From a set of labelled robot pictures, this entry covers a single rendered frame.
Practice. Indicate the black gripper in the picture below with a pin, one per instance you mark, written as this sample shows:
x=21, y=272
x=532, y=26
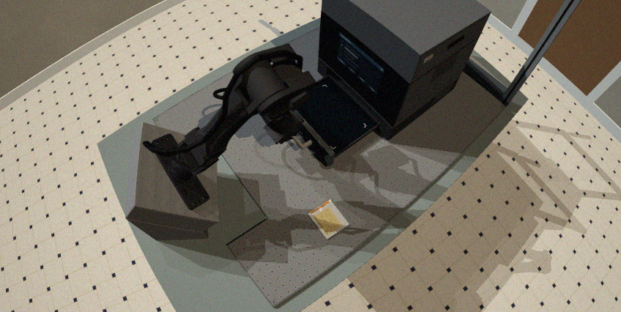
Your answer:
x=284, y=131

